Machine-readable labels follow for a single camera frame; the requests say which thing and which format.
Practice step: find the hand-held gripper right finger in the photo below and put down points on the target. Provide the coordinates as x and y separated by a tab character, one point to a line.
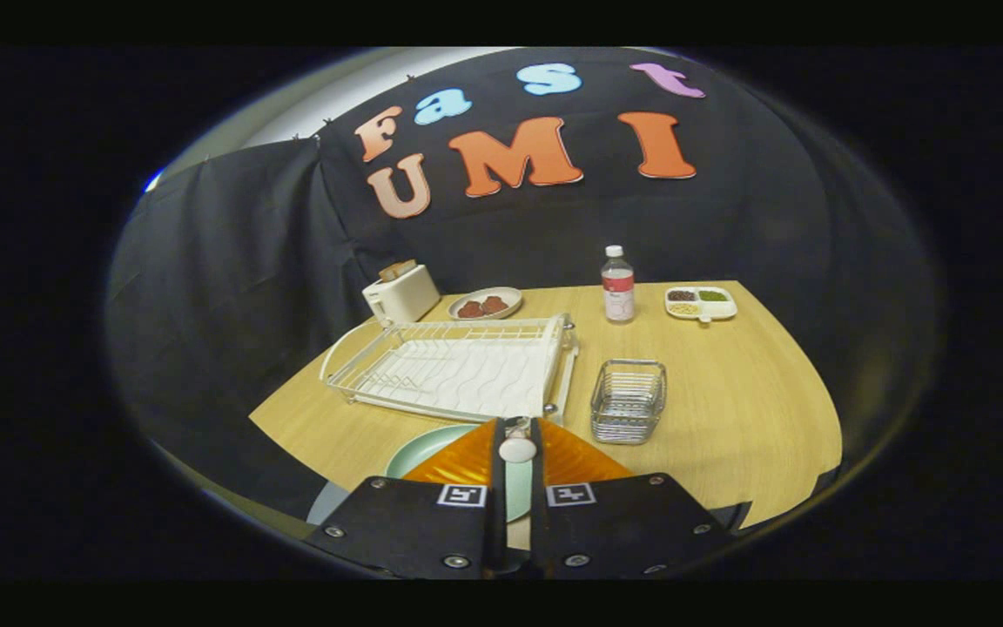
538	522

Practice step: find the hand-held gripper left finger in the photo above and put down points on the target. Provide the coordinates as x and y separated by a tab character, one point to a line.
496	522

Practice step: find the light green plate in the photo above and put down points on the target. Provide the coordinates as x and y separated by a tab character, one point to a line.
432	448

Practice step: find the beige oval dish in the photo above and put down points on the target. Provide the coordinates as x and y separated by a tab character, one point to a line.
514	300

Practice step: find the white drip tray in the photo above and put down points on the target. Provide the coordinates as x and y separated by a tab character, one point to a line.
467	374

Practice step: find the red meat slice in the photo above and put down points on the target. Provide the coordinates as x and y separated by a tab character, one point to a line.
494	304
469	308

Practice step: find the clear bottle with red label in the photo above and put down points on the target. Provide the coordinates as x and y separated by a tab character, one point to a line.
617	296

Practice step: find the white toaster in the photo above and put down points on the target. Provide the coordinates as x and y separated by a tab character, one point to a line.
406	296

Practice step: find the pile of yellow beans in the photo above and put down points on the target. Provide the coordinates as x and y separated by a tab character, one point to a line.
683	308

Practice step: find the pile of dark red beans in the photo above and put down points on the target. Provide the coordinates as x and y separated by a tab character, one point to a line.
681	295

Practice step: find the toast bread slice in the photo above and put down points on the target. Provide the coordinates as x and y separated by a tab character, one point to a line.
388	272
406	266

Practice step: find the white divided tray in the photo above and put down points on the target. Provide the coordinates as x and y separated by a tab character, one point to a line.
719	310

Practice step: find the pile of green beans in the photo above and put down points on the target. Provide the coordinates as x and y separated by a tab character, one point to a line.
712	295

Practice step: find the black backdrop cloth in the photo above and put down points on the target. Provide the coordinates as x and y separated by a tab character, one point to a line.
501	235

